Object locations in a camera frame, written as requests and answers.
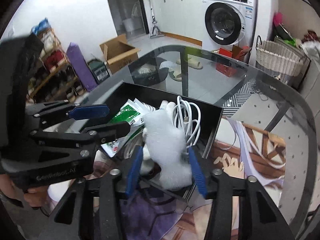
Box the white kitchen cabinets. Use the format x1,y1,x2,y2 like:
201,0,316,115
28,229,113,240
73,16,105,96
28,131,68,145
151,0,204,46

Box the green medicine sachet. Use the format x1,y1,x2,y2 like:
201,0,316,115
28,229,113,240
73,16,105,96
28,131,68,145
101,98,153,158

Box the beige slipper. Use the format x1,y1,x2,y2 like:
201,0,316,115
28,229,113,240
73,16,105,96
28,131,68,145
183,57,203,69

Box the mop with metal handle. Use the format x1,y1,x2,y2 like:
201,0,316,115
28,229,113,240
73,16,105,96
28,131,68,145
149,0,165,39

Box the black storage box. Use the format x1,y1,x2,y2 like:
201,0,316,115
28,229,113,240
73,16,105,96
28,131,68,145
105,83,222,195

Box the person's left hand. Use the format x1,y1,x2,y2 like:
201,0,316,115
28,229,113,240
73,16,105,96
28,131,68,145
0,174,49,207

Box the dark green box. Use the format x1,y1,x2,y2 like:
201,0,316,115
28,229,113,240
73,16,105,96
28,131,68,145
87,59,110,84

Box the white coiled cable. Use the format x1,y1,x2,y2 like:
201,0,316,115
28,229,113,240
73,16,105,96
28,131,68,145
172,95,202,151

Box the red box on floor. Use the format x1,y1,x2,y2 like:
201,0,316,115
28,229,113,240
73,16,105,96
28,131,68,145
216,45,252,77

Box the anime printed table mat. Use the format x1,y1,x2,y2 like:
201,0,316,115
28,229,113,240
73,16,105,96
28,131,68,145
49,115,287,240

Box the white foam sheet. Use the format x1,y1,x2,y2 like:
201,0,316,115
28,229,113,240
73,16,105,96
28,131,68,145
144,109,192,191

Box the black trash bag bin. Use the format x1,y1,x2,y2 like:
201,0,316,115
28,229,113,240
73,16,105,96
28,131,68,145
129,57,172,87

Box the woven laundry basket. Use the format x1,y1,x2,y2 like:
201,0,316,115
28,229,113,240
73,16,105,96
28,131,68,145
255,35,303,86

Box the white washing machine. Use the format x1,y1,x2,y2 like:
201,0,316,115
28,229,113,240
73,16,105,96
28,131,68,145
201,0,257,51

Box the pile of clothes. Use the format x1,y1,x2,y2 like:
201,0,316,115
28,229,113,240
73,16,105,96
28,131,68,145
300,30,320,61

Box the open cardboard box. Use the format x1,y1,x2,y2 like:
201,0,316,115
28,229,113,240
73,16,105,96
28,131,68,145
100,34,140,74

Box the purple rolled mat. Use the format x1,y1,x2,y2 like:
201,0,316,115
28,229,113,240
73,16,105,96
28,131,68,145
66,42,98,92

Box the wooden shoe rack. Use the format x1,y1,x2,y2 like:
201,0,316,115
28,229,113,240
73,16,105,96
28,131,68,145
26,18,86,104

